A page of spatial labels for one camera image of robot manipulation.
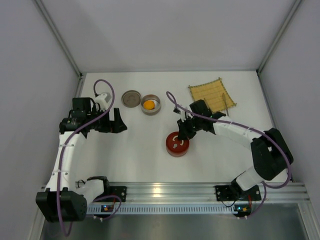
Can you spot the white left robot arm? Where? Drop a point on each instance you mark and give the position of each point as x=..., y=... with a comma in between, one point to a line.
x=61, y=200

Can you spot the bamboo mat tray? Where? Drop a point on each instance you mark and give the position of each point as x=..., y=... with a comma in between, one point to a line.
x=199, y=92

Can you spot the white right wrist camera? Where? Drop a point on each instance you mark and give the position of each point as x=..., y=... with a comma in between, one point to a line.
x=184, y=115

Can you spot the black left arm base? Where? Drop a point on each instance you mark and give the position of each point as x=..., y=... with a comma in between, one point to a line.
x=114, y=194

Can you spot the orange round food ball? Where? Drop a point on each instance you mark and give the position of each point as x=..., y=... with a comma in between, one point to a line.
x=149, y=105

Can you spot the grey-banded steel bowl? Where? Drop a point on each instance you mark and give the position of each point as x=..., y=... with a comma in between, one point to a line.
x=157, y=101

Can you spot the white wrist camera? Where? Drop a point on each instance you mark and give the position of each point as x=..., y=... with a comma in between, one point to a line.
x=184, y=115
x=103, y=98

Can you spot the aluminium front rail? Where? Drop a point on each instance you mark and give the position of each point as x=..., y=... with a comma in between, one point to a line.
x=205, y=193

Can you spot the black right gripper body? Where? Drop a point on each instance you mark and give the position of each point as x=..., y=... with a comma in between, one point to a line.
x=186, y=128

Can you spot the red round lid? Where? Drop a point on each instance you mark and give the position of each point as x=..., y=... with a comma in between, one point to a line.
x=172, y=142

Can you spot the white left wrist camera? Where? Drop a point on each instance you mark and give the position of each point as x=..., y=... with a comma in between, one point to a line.
x=103, y=98

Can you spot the slotted cable duct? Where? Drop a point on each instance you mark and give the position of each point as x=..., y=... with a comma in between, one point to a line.
x=105, y=209

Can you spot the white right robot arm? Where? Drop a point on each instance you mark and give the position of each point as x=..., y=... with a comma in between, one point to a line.
x=269, y=151

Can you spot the steel serving tongs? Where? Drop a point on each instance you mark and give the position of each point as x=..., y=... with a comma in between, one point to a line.
x=217, y=103

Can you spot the red-banded steel bowl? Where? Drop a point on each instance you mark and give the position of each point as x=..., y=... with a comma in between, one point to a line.
x=177, y=153

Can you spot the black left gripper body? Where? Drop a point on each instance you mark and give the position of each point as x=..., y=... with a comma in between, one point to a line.
x=111, y=122

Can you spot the grey round lid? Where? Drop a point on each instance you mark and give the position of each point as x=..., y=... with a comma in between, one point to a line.
x=131, y=98

